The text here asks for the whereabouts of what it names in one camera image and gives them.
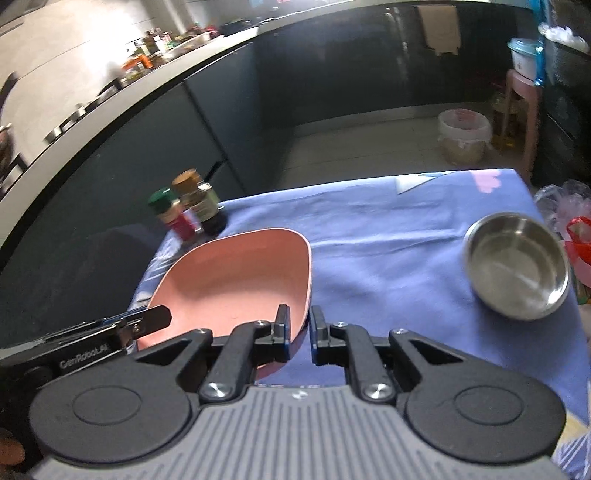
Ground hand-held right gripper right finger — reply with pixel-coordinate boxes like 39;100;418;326
308;305;467;401

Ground white trash bin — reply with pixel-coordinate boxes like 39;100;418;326
438;108;491;166

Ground stainless steel bowl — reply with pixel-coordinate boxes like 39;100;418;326
463;212;572;320

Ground black storage rack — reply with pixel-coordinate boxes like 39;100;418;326
538;0;591;185

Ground pink square bowl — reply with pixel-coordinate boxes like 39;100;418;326
136;227;315;381

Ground gas stove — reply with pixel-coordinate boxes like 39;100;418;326
0;78;127;195

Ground red plastic bag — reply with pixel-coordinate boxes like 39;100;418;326
566;217;591;268

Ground grey kitchen countertop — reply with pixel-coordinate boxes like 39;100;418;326
0;0;416;199

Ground white plastic bag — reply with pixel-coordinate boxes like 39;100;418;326
539;23;583;49

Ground blue-lidded white container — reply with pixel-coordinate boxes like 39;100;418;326
508;37;543;80

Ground yellow oil bottle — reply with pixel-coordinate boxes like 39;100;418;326
491;90;520;151

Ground pink plastic stool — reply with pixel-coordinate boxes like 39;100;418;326
502;69;546;178

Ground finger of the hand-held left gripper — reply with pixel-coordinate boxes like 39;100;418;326
115;305;172;355
44;314;153;343

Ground person's left hand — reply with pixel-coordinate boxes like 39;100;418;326
0;427;26;472

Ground brown-capped soy sauce bottle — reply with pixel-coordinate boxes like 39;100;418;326
172;169;228;237

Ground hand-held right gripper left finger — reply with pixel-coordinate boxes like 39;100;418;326
134;305;293;402

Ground cluster of condiment bottles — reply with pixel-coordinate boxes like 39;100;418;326
122;28;222;75

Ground blue printed tablecloth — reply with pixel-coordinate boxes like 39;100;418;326
129;168;591;480

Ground green-capped spice bottle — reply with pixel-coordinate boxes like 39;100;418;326
148;188;201;243

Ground dark kitchen cabinets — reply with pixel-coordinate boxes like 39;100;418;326
0;0;546;347

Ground clear plastic bag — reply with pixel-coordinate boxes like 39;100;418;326
533;180;591;241

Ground white tray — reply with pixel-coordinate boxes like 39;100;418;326
168;33;218;58

